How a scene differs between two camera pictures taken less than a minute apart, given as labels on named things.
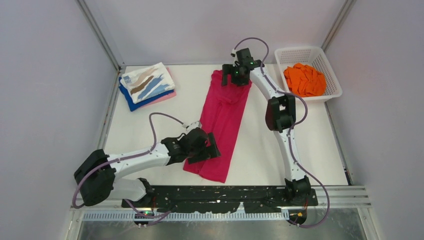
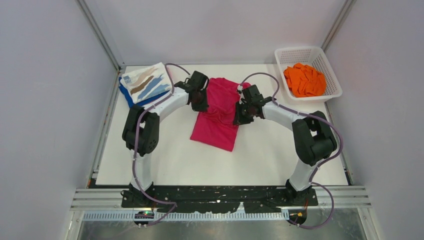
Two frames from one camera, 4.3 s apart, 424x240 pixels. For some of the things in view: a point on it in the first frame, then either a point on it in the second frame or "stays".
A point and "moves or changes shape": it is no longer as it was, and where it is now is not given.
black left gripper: x=210 y=152 to x=202 y=107
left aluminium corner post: x=101 y=35 stays
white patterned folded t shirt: x=145 y=83 stays
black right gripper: x=228 y=69 to x=239 y=119
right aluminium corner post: x=346 y=8 stays
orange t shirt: x=304 y=81 stays
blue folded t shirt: x=132 y=106 stays
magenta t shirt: x=225 y=111 moves or changes shape
